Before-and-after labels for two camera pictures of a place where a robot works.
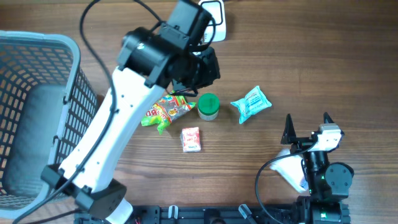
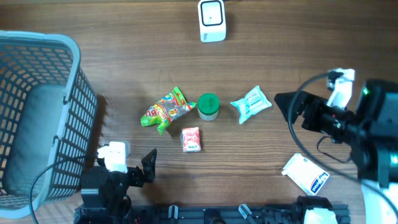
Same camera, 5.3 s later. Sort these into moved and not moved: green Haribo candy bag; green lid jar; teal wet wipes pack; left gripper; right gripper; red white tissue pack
Moved: left gripper; right gripper
Not moved: green Haribo candy bag; red white tissue pack; teal wet wipes pack; green lid jar
